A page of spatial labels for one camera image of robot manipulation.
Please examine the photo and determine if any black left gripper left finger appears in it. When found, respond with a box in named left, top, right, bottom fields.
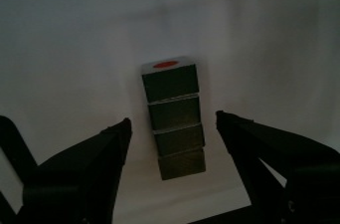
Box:
left=0, top=114, right=135, bottom=224

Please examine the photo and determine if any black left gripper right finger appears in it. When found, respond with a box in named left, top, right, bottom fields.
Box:
left=214, top=110, right=340, bottom=224

